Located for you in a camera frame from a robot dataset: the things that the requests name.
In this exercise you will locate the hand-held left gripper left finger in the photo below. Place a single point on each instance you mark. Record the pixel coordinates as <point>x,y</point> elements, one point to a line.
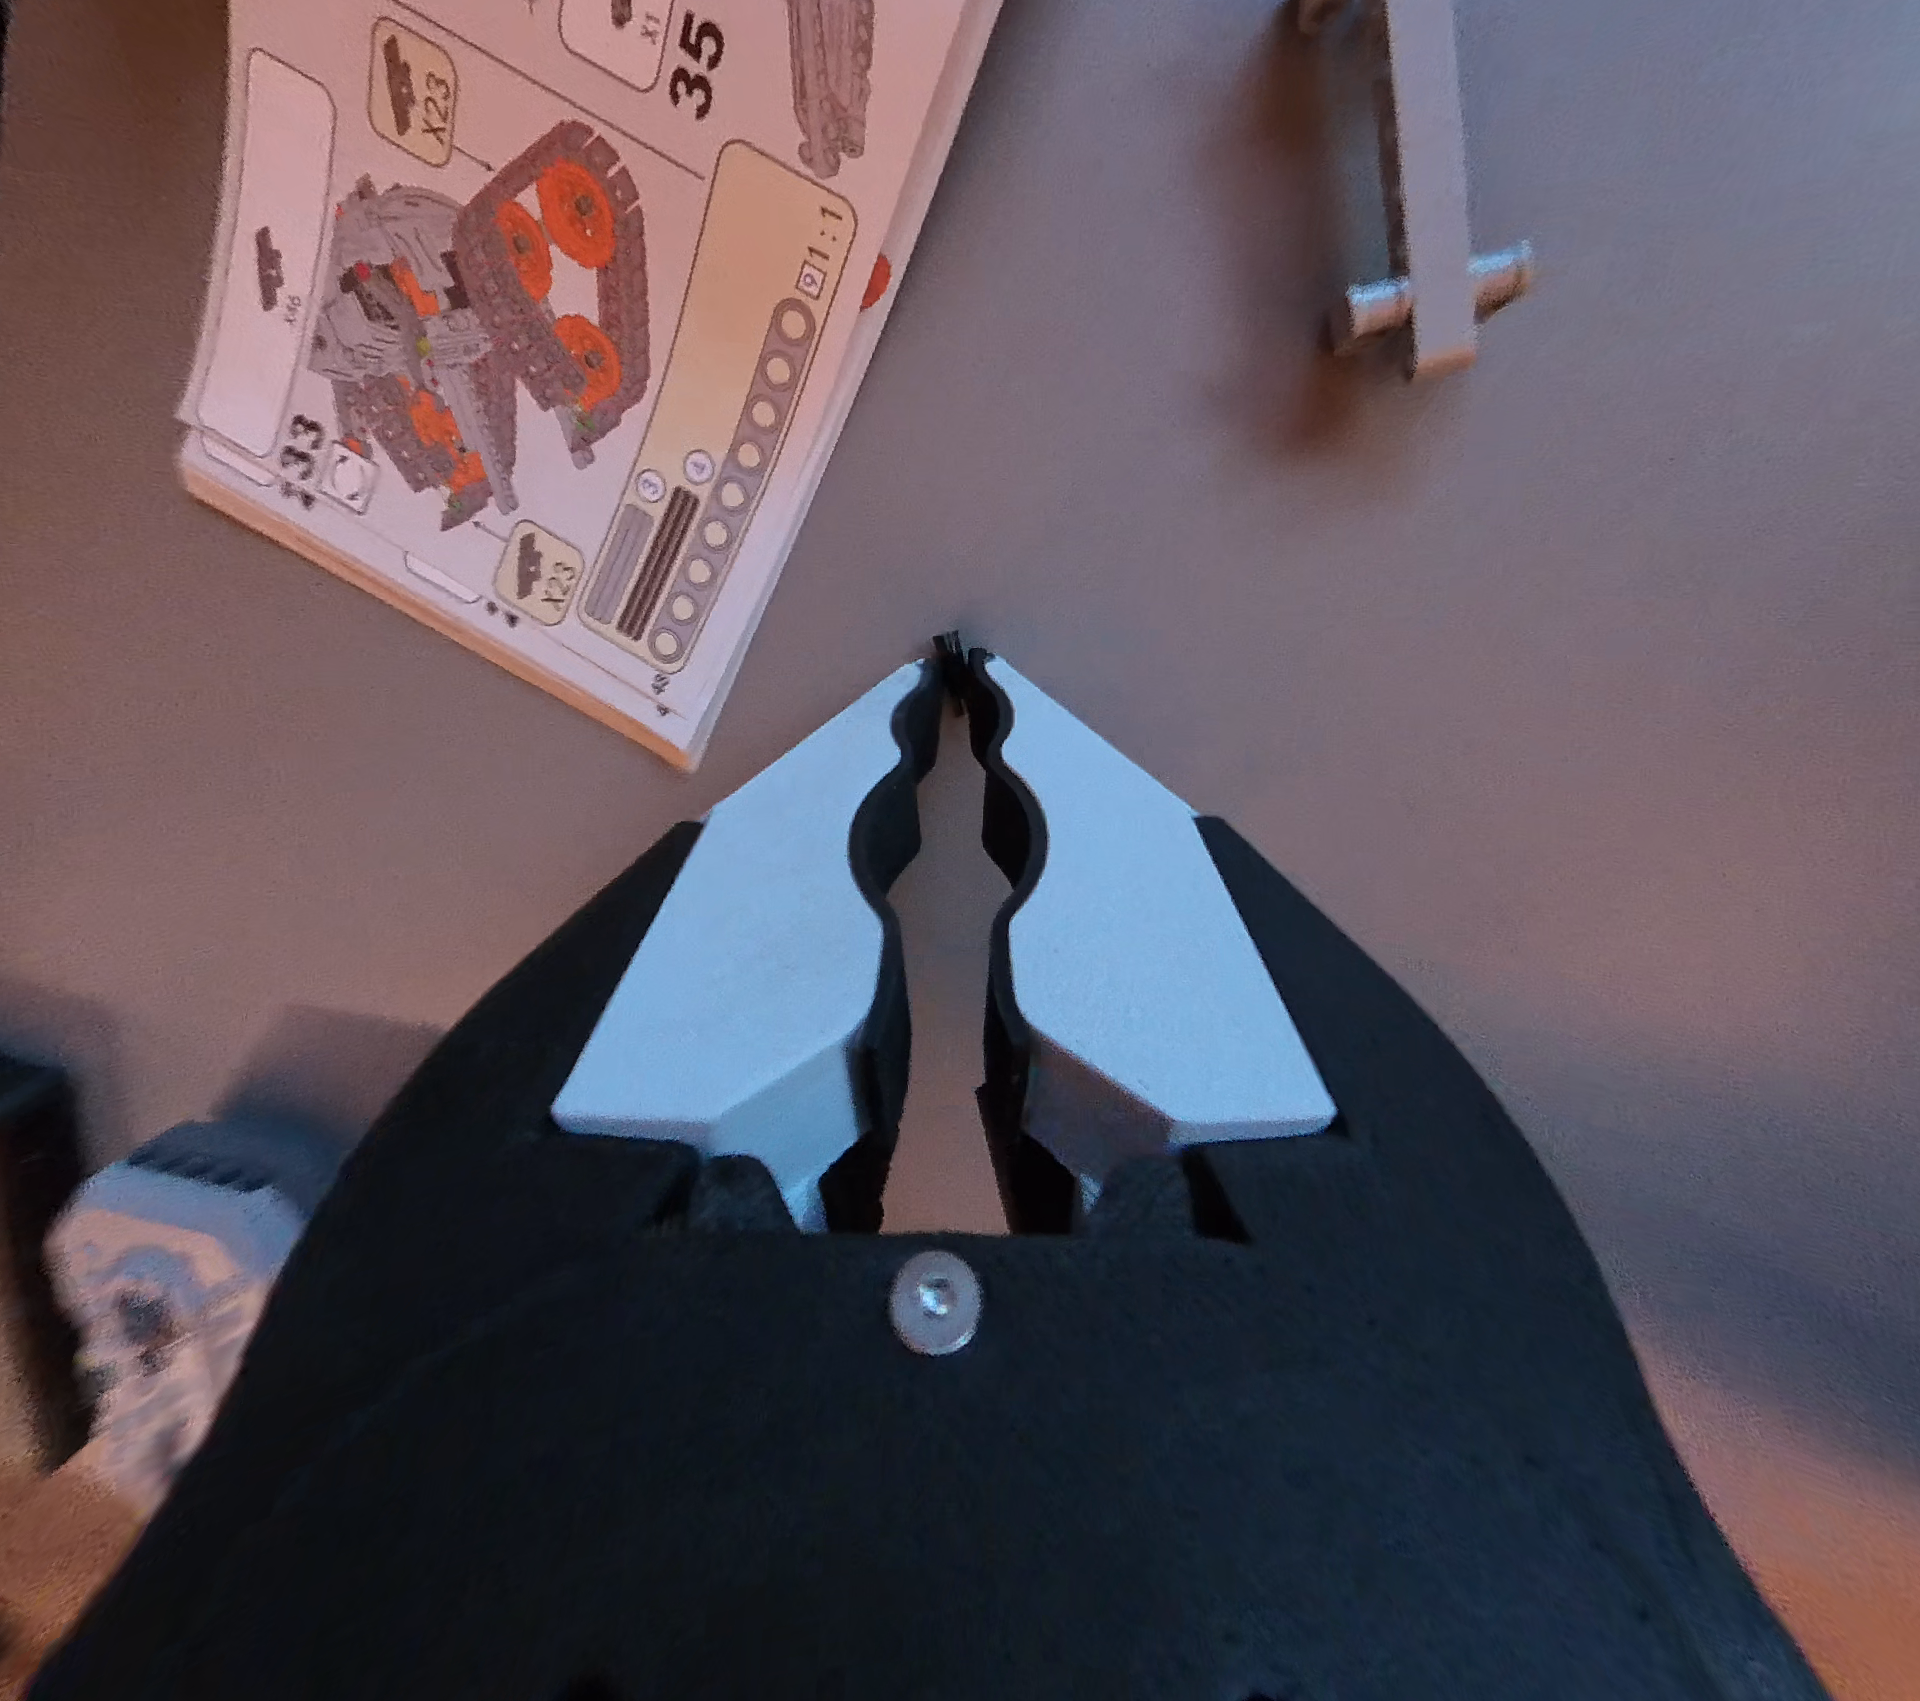
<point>720,981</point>

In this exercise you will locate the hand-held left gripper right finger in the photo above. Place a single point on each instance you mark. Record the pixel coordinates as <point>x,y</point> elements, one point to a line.
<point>1155,981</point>

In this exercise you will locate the grey cross beam assembly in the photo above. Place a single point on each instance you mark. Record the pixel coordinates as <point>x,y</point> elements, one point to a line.
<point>1419,80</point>

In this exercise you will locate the white building instruction booklet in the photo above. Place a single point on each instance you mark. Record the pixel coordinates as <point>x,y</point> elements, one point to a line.
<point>600,231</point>

